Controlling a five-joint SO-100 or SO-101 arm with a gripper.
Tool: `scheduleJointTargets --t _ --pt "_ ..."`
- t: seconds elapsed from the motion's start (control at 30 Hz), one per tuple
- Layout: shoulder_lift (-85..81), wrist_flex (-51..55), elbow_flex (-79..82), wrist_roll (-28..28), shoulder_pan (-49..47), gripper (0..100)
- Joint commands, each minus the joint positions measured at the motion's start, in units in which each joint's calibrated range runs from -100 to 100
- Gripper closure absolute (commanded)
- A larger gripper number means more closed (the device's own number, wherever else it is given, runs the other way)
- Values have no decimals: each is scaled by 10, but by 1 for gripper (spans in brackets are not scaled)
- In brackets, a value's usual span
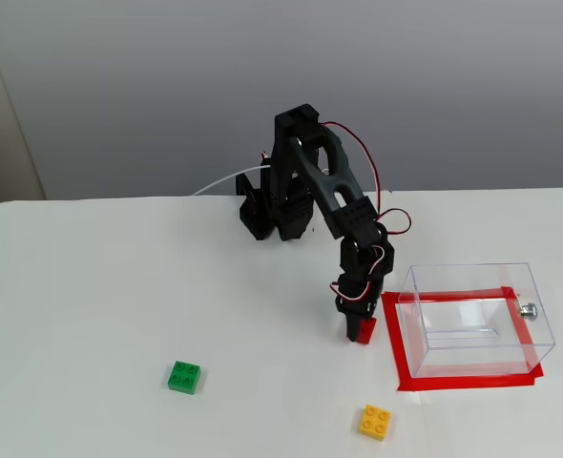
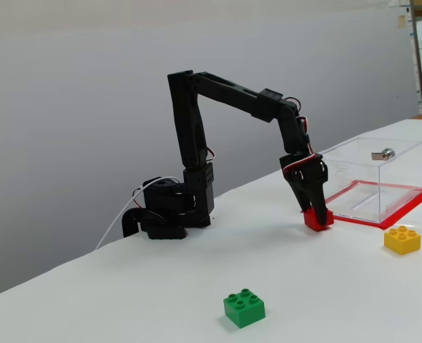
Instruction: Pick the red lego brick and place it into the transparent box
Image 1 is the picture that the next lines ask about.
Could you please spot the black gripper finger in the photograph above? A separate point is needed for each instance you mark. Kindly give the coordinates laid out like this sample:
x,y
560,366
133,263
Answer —
x,y
354,328

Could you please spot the yellow lego brick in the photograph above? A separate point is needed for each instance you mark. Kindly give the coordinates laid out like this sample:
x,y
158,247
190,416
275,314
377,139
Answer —
x,y
374,422

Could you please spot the black table clamp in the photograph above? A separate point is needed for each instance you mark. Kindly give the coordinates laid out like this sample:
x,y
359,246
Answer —
x,y
248,210

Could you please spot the transparent plastic box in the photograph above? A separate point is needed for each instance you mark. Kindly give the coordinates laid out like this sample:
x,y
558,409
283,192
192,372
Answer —
x,y
534,305

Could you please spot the green lego brick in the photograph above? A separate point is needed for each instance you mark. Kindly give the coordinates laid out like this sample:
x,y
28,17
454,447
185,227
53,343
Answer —
x,y
184,378

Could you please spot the red lego brick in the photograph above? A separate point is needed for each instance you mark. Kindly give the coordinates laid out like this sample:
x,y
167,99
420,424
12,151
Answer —
x,y
369,331

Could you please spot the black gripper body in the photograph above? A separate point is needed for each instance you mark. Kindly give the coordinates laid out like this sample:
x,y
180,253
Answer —
x,y
353,305

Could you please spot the silver cam lock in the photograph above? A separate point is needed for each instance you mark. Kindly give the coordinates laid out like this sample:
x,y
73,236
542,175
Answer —
x,y
528,311

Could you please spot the red tape frame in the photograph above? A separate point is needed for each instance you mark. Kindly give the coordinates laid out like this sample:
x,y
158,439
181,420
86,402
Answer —
x,y
389,339

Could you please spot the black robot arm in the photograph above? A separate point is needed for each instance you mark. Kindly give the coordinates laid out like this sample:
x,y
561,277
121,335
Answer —
x,y
331,186

